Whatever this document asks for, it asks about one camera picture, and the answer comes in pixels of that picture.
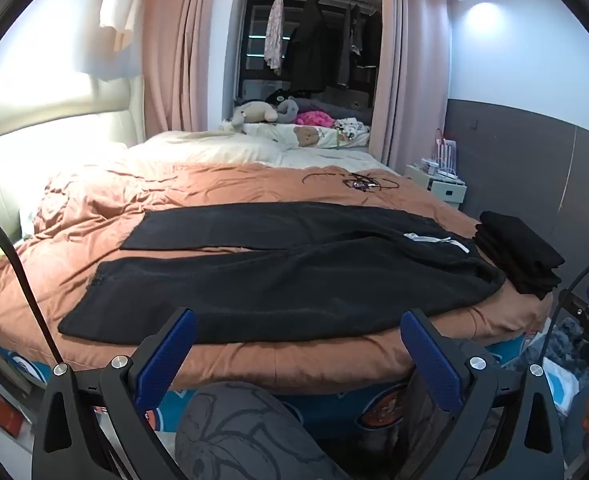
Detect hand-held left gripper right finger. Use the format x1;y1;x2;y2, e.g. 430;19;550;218
399;308;563;480

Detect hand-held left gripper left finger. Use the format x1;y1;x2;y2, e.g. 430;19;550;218
32;308;198;480

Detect black pants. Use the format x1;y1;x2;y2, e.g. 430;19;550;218
475;211;566;301
58;201;506;346

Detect grey fluffy rug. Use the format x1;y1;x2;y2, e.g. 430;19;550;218
545;317;589;391

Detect person's leg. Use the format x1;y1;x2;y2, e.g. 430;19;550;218
174;381;350;480

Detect blue printed bed sheet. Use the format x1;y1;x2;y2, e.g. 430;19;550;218
0;330;545;441

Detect orange blanket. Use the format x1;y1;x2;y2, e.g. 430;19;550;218
0;162;555;396

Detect pale green nightstand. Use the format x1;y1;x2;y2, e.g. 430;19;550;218
405;162;468;209

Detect cream bed sheet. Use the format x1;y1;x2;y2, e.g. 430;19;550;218
127;130;390;168

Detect white patterned cloth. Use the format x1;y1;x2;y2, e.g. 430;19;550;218
335;117;370;138

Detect cream padded headboard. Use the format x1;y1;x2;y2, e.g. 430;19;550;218
0;72;148;261

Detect beige plush toy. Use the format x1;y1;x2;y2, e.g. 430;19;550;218
230;101;278;134

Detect pink cloth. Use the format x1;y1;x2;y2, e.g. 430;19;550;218
294;110;335;128

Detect grey plush toy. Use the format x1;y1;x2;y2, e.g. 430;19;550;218
274;97;300;125

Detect black hanging coat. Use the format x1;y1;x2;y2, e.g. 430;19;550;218
287;0;335;93

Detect floral hanging garment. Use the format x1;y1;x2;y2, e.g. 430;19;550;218
263;0;285;76

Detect dark hanging garments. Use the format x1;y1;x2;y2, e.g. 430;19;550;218
345;4;383;86

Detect white hanging garment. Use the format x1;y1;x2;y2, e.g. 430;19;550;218
99;0;148;53

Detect tangled black cables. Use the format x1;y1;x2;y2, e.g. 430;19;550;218
302;171;400;193

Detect red white wire rack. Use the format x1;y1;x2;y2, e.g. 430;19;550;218
433;127;459;181

